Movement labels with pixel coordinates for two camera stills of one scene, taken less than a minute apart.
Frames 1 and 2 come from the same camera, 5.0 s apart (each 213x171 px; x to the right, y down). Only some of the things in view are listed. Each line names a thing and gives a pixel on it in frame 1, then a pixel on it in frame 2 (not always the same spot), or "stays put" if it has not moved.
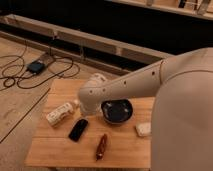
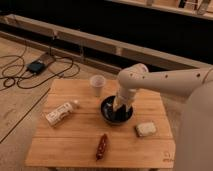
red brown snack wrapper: [101, 150] stays put
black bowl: [116, 110] stays put
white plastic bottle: [55, 116] stays put
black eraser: [78, 130] -> [120, 114]
